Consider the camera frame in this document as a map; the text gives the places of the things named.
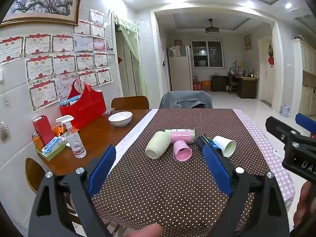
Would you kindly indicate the person's right hand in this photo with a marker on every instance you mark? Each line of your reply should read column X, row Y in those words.
column 305, row 202

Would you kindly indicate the light green curtain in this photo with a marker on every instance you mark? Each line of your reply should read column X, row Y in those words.
column 132, row 44

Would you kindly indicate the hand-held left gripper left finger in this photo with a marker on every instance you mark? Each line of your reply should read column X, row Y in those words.
column 102, row 167

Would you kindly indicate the ceiling fan lamp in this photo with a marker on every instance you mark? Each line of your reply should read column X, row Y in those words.
column 212, row 29

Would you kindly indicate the light green cup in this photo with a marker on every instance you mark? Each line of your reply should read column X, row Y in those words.
column 158, row 148

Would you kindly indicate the red door ornament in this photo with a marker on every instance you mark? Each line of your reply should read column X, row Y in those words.
column 271, row 60

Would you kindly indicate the red cardboard box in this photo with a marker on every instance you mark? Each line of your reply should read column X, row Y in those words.
column 197, row 86

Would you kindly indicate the orange can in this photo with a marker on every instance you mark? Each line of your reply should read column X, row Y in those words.
column 37, row 140

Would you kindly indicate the white cabinet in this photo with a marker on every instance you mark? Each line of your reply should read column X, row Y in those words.
column 307, row 59

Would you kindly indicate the pink checkered tablecloth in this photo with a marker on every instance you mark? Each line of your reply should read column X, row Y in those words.
column 276, row 158

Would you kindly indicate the small framed wall picture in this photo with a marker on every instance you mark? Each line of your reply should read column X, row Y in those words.
column 247, row 42

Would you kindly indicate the red bag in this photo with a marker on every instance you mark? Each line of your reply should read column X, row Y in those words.
column 85, row 111

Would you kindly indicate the window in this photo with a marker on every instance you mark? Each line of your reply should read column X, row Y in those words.
column 207, row 53

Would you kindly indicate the person's left hand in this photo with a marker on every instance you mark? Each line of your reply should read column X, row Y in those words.
column 145, row 230

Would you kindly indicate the white bowl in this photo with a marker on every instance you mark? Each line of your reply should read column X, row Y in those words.
column 120, row 119

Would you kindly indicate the wooden chair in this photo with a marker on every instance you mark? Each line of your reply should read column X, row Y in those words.
column 33, row 172
column 129, row 103

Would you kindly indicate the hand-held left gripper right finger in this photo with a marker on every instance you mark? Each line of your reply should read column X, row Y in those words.
column 217, row 170

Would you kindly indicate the brown dotted tablecloth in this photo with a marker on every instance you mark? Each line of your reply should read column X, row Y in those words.
column 172, row 190

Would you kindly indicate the pink and white tall cup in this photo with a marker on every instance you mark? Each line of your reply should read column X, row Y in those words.
column 181, row 135

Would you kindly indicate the dark printed cup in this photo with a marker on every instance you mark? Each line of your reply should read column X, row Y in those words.
column 205, row 140

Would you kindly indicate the grey jacket on chair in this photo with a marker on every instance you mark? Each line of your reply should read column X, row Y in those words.
column 186, row 100

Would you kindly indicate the white refrigerator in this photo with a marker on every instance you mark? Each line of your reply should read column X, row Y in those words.
column 179, row 71

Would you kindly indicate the yellow and red box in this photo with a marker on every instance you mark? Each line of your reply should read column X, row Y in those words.
column 206, row 86

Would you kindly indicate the blue bin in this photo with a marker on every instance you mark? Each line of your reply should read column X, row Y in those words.
column 285, row 111

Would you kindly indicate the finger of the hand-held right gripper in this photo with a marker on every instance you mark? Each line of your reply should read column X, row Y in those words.
column 305, row 121
column 275, row 127

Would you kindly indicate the green tray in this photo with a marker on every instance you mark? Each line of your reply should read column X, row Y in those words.
column 53, row 154

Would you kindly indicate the dark desk chair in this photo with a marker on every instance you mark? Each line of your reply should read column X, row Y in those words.
column 232, row 84

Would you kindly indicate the dark wooden desk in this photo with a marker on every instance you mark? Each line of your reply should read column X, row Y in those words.
column 246, row 87

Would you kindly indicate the wooden table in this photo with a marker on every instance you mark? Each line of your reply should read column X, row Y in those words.
column 103, row 134

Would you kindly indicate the clear spray bottle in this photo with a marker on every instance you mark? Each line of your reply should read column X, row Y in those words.
column 75, row 143

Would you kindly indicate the white door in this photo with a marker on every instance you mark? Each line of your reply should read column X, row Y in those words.
column 265, row 79

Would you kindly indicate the blue and white packet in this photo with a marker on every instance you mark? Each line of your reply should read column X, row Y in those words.
column 53, row 144

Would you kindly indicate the group of wall certificates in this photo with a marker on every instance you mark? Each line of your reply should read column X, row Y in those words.
column 61, row 61

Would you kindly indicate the orange snack packets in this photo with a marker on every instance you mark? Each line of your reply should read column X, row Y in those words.
column 59, row 130

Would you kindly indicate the framed blossom painting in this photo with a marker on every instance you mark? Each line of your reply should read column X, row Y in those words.
column 42, row 1

